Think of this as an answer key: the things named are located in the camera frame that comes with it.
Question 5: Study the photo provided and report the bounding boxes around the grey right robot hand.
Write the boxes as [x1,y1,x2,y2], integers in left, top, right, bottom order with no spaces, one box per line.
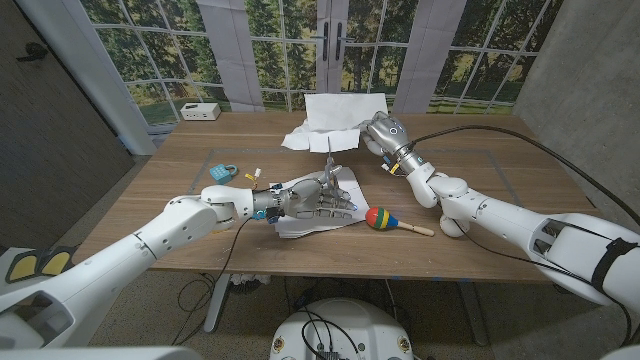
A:
[359,110,426,176]

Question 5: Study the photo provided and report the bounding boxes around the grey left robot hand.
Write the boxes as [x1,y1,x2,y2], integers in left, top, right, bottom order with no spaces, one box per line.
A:
[251,172,360,221]

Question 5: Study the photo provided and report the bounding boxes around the grey scissors with orange handles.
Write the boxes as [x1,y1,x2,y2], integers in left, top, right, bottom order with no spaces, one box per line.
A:
[319,135,345,201]

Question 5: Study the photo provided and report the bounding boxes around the colourful wooden maraca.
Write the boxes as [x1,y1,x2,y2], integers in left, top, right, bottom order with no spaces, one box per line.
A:
[364,207,436,237]

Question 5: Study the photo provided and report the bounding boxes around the teal toy padlock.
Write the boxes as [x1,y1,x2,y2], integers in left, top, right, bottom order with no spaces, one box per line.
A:
[208,163,239,185]

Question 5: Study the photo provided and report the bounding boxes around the white baseball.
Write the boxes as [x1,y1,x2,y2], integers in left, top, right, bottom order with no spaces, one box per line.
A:
[439,214,469,239]

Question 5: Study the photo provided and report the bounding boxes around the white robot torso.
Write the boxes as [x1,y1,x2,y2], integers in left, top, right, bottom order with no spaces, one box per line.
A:
[269,298,415,360]

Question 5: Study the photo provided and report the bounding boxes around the white table leg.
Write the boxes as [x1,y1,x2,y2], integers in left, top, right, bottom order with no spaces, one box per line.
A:
[203,273,231,334]

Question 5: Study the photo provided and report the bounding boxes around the white power strip box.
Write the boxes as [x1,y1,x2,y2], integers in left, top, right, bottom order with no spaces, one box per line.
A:
[180,102,222,122]

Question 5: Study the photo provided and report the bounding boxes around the printed window backdrop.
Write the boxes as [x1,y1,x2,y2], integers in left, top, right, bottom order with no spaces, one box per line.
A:
[79,0,564,126]

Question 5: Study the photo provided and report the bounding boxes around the grey table leg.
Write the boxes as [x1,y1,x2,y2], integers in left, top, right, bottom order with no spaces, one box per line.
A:
[458,280,489,347]

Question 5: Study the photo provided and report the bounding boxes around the white pillar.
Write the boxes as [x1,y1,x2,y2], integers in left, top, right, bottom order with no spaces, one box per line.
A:
[17,0,159,156]

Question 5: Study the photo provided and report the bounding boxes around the yellow and black pad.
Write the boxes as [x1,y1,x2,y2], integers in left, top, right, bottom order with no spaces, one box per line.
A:
[4,249,44,285]
[39,245,76,279]

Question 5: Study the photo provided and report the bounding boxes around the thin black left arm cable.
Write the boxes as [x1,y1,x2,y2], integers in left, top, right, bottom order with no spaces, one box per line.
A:
[169,217,254,346]

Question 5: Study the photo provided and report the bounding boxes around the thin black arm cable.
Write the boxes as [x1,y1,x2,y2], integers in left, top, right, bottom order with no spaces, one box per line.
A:
[452,232,601,281]
[169,217,254,346]

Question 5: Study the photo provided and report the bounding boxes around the black floor cable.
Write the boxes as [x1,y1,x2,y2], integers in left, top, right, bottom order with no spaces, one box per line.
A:
[174,274,216,316]

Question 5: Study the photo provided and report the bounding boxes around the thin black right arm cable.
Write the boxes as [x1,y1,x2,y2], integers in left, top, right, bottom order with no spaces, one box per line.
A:
[452,232,601,281]

